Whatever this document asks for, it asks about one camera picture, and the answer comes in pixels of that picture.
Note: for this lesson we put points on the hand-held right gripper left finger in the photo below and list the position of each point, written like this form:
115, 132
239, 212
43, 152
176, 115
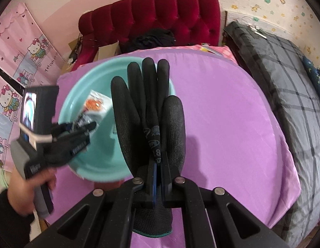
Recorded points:
154, 186

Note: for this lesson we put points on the person's left forearm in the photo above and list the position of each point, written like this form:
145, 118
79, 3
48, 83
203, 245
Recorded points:
10, 219

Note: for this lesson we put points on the person's left hand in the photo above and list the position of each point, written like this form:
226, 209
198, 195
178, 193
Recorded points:
22, 193

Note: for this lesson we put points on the dark blue star-print pillow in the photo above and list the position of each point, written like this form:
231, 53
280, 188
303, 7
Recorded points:
315, 80

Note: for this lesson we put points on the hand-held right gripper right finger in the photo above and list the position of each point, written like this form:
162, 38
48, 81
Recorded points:
165, 183

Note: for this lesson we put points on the black work glove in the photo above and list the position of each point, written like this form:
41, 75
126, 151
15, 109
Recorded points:
149, 113

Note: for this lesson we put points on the black cloth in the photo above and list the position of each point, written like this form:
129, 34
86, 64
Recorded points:
149, 40

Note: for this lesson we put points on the pink cartoon cat curtain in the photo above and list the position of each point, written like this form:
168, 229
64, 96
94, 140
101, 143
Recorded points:
4, 113
22, 41

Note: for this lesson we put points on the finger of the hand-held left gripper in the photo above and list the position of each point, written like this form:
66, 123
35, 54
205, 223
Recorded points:
69, 149
77, 130

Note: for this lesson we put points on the red velvet tufted sofa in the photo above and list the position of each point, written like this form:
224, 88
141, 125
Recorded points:
154, 18

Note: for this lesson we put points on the pink printed sheet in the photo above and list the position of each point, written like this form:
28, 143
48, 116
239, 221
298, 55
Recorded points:
217, 50

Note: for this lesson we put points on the white packet with orange print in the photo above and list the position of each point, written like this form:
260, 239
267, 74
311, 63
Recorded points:
95, 108

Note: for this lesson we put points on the teal plastic basin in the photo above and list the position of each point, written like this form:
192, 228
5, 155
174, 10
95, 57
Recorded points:
98, 157

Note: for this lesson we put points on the grey plaid bedding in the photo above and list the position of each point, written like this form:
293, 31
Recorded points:
284, 82

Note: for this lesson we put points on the cardboard box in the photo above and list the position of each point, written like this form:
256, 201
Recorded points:
107, 51

